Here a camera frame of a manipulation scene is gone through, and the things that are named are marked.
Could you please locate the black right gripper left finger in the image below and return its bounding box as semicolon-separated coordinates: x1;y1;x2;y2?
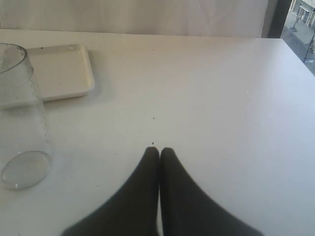
62;147;159;236

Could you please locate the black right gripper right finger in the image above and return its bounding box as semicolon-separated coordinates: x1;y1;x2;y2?
160;147;262;236

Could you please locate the clear graduated shaker cup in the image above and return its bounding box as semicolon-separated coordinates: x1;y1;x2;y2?
0;43;52;190

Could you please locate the white rectangular tray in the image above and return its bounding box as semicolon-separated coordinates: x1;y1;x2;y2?
0;44;95;110

